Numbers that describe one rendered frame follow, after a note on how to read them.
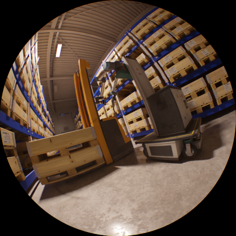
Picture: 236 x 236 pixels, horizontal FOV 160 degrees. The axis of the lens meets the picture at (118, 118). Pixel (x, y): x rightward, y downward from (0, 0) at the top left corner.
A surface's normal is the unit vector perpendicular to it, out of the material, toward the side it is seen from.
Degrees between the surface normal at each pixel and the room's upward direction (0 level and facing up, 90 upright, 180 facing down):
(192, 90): 90
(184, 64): 90
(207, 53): 90
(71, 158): 90
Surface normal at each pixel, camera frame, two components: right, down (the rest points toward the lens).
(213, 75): -0.76, 0.18
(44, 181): 0.58, -0.30
